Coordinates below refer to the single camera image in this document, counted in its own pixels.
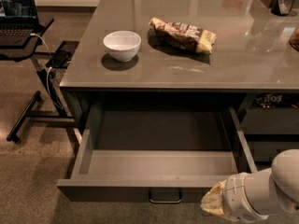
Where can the black smartphone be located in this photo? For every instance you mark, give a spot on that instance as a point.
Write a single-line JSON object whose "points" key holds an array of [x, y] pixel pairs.
{"points": [[59, 59]]}

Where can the dark glass jar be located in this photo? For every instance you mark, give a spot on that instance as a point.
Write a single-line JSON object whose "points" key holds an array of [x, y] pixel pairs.
{"points": [[285, 0]]}

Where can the grey drawer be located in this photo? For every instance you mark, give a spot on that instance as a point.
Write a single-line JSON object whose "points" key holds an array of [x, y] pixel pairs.
{"points": [[266, 151], [156, 156]]}

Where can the grey top drawer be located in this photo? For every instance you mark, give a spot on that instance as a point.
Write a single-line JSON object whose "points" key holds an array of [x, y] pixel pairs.
{"points": [[156, 156]]}

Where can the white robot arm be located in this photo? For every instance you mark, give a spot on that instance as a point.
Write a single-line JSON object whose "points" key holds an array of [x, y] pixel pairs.
{"points": [[254, 197]]}

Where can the grey counter cabinet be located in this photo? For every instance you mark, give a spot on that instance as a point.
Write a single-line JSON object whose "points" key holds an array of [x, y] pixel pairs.
{"points": [[163, 90]]}

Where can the brown object at right edge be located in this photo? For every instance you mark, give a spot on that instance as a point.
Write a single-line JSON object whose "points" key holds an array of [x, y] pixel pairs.
{"points": [[294, 39]]}

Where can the grey right middle drawer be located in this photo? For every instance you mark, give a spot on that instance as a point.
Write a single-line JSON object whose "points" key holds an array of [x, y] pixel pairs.
{"points": [[266, 151]]}

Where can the black laptop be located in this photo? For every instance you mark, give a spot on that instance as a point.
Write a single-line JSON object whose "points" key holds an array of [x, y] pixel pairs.
{"points": [[18, 19]]}

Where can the brown chip bag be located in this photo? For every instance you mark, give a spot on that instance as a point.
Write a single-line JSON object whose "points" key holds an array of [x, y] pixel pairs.
{"points": [[184, 36]]}

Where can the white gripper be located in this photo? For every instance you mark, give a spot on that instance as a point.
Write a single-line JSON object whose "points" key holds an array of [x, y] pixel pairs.
{"points": [[234, 196]]}

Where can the white ceramic bowl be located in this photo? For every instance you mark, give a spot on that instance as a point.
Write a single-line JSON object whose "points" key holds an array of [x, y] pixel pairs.
{"points": [[122, 45]]}

